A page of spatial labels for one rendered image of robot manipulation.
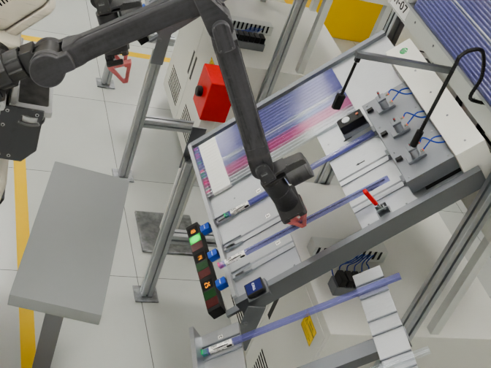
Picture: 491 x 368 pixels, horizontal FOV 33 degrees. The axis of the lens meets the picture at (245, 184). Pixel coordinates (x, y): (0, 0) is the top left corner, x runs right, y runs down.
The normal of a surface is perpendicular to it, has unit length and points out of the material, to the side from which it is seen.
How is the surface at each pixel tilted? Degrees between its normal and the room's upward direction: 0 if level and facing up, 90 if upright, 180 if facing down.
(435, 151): 47
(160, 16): 82
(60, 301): 0
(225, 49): 85
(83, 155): 0
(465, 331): 0
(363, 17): 90
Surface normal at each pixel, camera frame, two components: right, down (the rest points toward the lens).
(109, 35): 0.10, 0.50
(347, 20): 0.23, 0.63
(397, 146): -0.47, -0.60
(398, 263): 0.30, -0.77
